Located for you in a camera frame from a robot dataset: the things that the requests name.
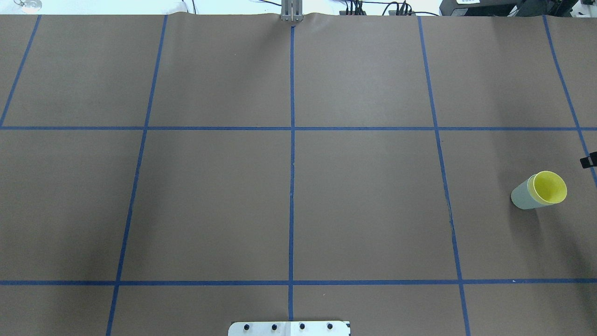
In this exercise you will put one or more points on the white pedestal column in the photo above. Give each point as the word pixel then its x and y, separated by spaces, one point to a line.
pixel 290 328

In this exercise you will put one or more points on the black box with label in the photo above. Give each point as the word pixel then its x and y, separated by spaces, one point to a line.
pixel 477 8

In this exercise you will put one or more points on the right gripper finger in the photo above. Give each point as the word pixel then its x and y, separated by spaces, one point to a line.
pixel 590 161

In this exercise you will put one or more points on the aluminium frame post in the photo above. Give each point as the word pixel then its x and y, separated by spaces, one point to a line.
pixel 292 10

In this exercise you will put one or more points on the yellow plastic cup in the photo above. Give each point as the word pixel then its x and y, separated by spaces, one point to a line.
pixel 547 188

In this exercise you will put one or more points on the green plastic cup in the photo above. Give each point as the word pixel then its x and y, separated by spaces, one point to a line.
pixel 523 196

